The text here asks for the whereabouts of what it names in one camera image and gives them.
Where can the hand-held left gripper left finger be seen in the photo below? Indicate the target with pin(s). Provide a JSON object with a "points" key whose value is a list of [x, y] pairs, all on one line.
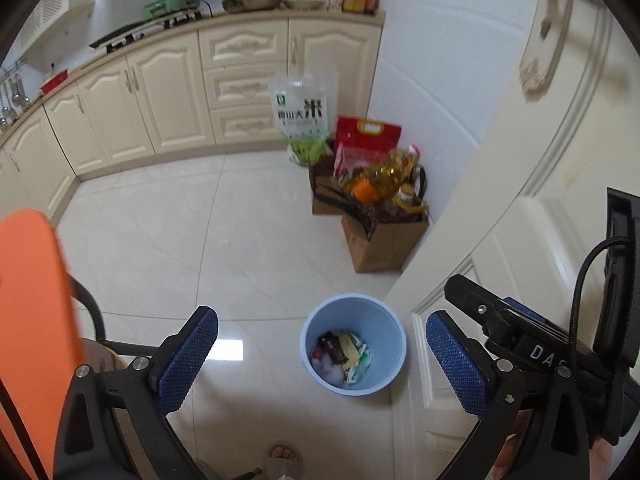
{"points": [[190, 355]]}

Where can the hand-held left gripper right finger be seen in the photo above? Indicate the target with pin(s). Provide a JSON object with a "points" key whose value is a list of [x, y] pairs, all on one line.
{"points": [[455, 360]]}

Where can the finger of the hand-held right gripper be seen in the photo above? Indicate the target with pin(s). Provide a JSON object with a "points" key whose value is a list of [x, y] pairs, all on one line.
{"points": [[472, 300], [527, 311]]}

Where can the light blue waste bin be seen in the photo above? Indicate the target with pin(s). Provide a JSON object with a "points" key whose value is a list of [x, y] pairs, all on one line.
{"points": [[312, 320]]}

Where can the person's right forearm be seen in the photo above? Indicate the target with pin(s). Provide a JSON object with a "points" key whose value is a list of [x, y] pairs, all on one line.
{"points": [[602, 462]]}

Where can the yellow-green wrapper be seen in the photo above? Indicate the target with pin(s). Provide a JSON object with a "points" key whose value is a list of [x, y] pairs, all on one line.
{"points": [[362, 362]]}

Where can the large brown cardboard box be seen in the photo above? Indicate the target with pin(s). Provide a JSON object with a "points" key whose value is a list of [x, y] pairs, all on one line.
{"points": [[390, 247]]}

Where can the yellow packet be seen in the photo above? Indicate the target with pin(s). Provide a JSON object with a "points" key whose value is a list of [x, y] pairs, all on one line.
{"points": [[354, 342]]}

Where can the brown snack packet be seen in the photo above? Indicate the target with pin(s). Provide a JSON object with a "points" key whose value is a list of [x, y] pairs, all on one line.
{"points": [[340, 351]]}

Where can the small jar with yellow lid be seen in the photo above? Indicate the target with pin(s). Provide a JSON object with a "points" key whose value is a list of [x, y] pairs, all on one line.
{"points": [[405, 197]]}

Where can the black wrapper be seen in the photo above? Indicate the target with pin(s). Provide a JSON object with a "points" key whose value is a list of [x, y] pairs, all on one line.
{"points": [[326, 341]]}

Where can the grey sandal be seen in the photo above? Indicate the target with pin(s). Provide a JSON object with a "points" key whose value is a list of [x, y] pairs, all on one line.
{"points": [[282, 469]]}

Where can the yellow cooking oil bottle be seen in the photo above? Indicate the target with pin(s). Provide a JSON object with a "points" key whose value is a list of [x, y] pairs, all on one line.
{"points": [[387, 170]]}

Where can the cream door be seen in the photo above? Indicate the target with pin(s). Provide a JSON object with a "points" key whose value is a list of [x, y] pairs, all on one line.
{"points": [[565, 160]]}

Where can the small brown cardboard box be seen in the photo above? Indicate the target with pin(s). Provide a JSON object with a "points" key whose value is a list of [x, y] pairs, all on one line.
{"points": [[325, 200]]}

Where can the red rice bag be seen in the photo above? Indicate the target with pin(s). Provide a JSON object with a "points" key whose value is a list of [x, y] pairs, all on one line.
{"points": [[367, 140]]}

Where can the white and green rice bag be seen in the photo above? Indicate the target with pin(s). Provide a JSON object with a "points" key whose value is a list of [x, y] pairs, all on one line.
{"points": [[300, 110]]}

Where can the cream kitchen base cabinets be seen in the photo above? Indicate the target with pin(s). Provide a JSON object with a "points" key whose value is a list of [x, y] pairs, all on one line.
{"points": [[175, 95]]}

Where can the red tray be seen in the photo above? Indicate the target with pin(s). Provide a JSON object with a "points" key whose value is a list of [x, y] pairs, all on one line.
{"points": [[54, 82]]}

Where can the hanging metal kitchen utensils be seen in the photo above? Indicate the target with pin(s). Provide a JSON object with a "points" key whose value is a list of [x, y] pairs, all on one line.
{"points": [[12, 97]]}

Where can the black gas stove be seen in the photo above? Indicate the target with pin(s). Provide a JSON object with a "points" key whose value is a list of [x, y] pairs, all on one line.
{"points": [[135, 32]]}

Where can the green cooking pot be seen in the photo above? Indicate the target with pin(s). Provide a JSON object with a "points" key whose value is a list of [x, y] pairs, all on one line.
{"points": [[170, 4]]}

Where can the dark frying pan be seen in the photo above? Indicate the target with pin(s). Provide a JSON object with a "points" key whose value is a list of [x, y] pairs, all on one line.
{"points": [[245, 2]]}

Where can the cream wall cabinet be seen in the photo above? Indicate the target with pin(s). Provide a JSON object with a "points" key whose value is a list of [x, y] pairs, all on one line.
{"points": [[60, 15]]}

